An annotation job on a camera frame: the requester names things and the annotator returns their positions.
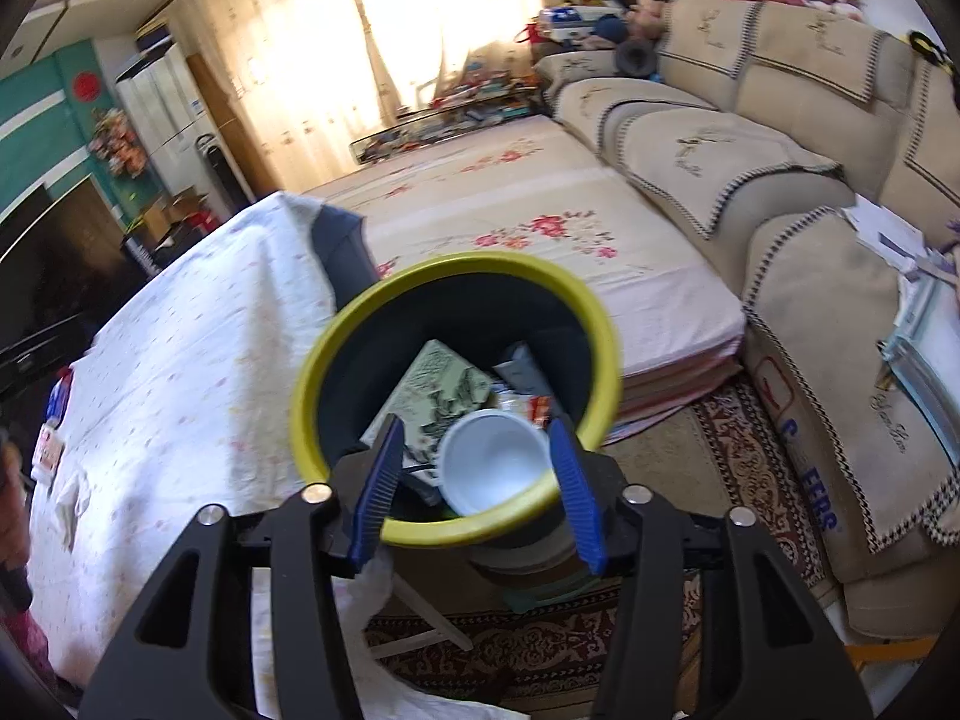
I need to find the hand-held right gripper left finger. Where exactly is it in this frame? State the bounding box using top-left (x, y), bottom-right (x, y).
top-left (79, 414), bottom-right (408, 720)

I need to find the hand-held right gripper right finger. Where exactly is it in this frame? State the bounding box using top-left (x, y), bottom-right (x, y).
top-left (547, 418), bottom-right (875, 720)

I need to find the white paper cup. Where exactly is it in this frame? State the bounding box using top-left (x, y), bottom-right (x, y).
top-left (435, 409), bottom-right (560, 518)

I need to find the yellow rimmed black trash bin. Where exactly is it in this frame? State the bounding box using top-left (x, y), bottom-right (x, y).
top-left (291, 250), bottom-right (623, 550)

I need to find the person's left forearm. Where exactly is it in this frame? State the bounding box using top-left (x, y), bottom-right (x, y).
top-left (0, 435), bottom-right (50, 691)

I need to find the red white wrapper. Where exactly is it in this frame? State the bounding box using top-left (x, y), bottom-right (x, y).
top-left (495, 388), bottom-right (560, 430)

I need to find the green printed flat box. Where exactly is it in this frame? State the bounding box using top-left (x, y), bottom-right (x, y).
top-left (360, 340), bottom-right (493, 467)

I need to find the dark blue packet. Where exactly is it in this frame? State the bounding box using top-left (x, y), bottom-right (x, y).
top-left (493, 343), bottom-right (550, 392)

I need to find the patterned brown carpet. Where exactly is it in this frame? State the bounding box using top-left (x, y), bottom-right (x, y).
top-left (364, 375), bottom-right (850, 715)

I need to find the white speckled table cloth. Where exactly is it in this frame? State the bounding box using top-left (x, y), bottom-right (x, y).
top-left (26, 191), bottom-right (422, 720)

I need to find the dark blue chair back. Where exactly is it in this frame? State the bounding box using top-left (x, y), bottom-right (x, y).
top-left (310, 202), bottom-right (380, 316)

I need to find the beige sectional sofa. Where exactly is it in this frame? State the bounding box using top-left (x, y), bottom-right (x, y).
top-left (534, 0), bottom-right (960, 647)

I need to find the floral cream mattress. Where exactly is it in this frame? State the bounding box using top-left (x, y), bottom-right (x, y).
top-left (300, 114), bottom-right (748, 440)

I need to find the pink card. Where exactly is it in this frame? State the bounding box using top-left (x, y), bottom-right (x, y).
top-left (34, 427), bottom-right (67, 494)

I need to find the open cardboard box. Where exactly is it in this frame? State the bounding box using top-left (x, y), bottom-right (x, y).
top-left (139, 187), bottom-right (226, 250)

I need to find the black tower appliance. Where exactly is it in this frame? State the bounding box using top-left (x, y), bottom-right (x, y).
top-left (196, 133), bottom-right (256, 215)

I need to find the cluttered low glass table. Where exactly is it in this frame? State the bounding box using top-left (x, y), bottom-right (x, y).
top-left (351, 71), bottom-right (542, 164)

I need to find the pile of papers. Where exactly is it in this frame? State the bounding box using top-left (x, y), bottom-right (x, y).
top-left (843, 199), bottom-right (960, 422)

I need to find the black television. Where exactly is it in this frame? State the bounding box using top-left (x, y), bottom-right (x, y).
top-left (0, 180), bottom-right (151, 392)

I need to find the colourful hanging decoration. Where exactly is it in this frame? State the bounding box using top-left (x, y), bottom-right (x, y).
top-left (90, 109), bottom-right (151, 178)

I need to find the white cabinet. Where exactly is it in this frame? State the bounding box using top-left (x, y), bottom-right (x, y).
top-left (116, 41), bottom-right (226, 203)

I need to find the dark grey round cushion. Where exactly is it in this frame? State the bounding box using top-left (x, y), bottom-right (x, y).
top-left (615, 37), bottom-right (661, 80)

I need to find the cream patterned curtain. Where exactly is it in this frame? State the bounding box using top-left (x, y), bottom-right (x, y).
top-left (169, 0), bottom-right (563, 190)

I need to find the blue white box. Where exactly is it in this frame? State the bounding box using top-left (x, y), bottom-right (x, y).
top-left (540, 4), bottom-right (625, 43)

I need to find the pink plush doll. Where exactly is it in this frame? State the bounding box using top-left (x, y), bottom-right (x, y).
top-left (625, 0), bottom-right (670, 40)

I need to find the yellow black plush toy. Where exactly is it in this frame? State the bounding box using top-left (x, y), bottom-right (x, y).
top-left (906, 30), bottom-right (960, 77)

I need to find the white table leg frame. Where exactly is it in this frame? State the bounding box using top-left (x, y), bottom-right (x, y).
top-left (366, 576), bottom-right (475, 655)

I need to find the green wall panel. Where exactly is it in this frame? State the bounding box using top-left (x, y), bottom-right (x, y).
top-left (0, 37), bottom-right (175, 241)

